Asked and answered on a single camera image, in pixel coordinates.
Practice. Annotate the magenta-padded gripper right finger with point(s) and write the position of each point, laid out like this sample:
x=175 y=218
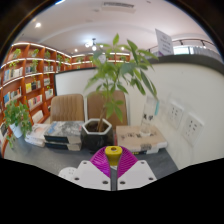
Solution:
x=136 y=174

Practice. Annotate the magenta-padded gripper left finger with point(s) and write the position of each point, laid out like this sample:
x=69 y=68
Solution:
x=90 y=175

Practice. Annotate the large beige book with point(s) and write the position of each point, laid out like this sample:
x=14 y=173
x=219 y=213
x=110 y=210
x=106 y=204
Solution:
x=133 y=138

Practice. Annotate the tall plant in black pot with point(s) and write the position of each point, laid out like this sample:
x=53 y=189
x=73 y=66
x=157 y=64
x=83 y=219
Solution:
x=97 y=136

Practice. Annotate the dark-spined thick book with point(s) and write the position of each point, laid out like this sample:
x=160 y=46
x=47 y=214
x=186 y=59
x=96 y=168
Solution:
x=63 y=146

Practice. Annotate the grey photo-cover book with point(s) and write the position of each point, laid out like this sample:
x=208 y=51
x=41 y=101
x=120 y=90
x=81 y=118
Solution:
x=63 y=130

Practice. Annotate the white book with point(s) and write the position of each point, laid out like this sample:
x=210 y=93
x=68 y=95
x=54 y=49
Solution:
x=39 y=129
x=35 y=140

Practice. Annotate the leafy plant in white pot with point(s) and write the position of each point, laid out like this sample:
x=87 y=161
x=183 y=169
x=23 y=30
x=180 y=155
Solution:
x=16 y=116

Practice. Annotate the orange wooden bookshelf unit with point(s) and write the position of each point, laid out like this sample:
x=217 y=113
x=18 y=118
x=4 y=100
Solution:
x=23 y=80

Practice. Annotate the black multi-bulb ceiling lamp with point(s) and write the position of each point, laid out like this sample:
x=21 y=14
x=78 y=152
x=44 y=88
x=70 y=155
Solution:
x=93 y=44

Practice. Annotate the white printed sign card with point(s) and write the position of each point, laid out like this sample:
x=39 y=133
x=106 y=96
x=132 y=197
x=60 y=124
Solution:
x=164 y=41

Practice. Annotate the black metal railing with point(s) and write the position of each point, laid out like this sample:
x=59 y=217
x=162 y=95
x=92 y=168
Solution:
x=196 y=42

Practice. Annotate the ceiling air vent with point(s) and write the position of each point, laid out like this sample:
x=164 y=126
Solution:
x=118 y=6

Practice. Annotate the white wall socket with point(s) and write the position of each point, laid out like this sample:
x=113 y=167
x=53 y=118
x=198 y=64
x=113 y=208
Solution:
x=192 y=129
x=175 y=115

